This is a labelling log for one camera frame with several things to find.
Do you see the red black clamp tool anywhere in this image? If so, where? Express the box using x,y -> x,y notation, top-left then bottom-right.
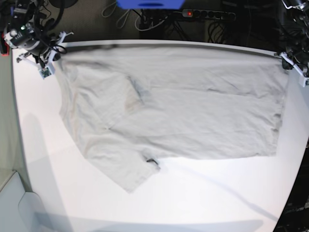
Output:
0,31 -> 10,56

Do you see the black power strip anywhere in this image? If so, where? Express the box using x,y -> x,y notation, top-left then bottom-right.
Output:
182,9 -> 236,21

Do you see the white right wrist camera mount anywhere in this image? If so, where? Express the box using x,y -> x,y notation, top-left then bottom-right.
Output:
15,30 -> 74,80

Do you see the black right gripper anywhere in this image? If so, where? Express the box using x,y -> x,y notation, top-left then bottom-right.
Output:
24,36 -> 66,68

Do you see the blue base camera housing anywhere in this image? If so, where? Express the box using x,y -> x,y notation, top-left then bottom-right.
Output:
117,0 -> 185,10

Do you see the beige t-shirt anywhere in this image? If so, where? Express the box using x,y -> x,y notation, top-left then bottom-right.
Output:
56,47 -> 289,192

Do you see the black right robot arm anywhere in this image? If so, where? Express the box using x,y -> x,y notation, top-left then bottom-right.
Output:
0,0 -> 69,74

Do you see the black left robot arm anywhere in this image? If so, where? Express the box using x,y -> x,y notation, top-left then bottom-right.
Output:
279,0 -> 309,77

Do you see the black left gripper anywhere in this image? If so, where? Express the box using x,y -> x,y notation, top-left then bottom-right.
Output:
281,47 -> 309,73

